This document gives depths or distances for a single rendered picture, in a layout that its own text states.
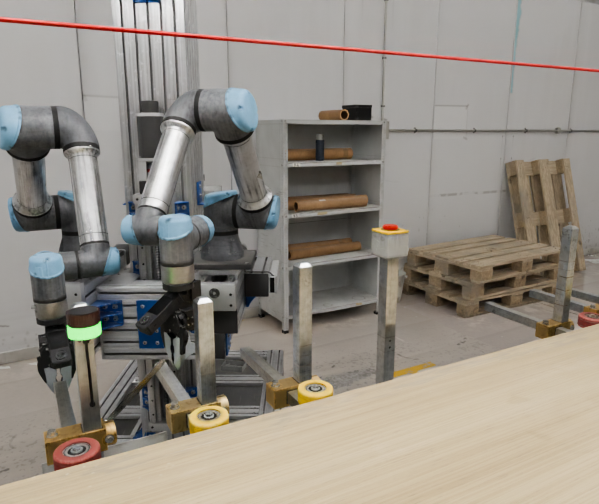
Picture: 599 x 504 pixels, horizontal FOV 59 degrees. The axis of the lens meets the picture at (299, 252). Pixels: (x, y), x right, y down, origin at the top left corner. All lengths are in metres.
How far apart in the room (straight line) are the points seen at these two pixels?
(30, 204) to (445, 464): 1.42
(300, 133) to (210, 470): 3.53
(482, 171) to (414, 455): 4.78
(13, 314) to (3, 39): 1.68
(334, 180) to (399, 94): 0.98
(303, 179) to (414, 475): 3.52
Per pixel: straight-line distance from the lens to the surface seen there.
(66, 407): 1.35
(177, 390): 1.36
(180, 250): 1.20
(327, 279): 4.60
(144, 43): 2.04
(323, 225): 4.47
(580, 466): 1.11
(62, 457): 1.09
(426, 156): 5.11
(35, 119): 1.59
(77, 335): 1.08
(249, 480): 0.97
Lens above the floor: 1.47
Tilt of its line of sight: 13 degrees down
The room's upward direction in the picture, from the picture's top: straight up
